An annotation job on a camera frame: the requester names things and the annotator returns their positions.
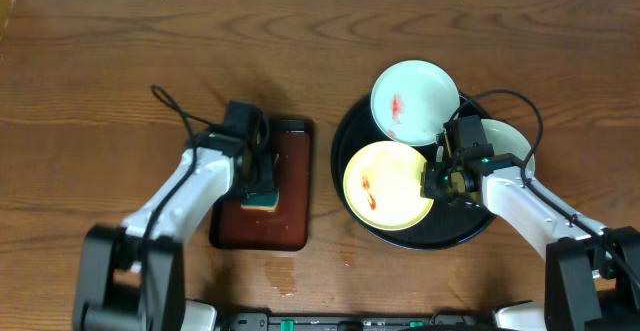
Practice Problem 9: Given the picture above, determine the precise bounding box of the green scouring sponge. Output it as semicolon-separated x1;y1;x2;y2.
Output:
240;153;280;212

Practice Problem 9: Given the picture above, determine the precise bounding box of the black rectangular water tray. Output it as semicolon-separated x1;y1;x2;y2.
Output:
209;118;314;251

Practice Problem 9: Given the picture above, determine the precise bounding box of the yellow plate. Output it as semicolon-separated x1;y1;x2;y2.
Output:
342;141;434;231

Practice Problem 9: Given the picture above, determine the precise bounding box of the light blue plate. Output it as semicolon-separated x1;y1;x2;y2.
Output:
434;118;537;177
370;60;460;147

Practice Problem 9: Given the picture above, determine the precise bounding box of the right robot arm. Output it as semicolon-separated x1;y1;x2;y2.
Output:
422;141;639;330

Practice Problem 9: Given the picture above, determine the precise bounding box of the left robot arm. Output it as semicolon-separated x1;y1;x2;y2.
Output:
72;130;274;330

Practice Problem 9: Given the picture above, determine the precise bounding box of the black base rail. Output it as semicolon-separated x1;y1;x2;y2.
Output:
214;312;497;331

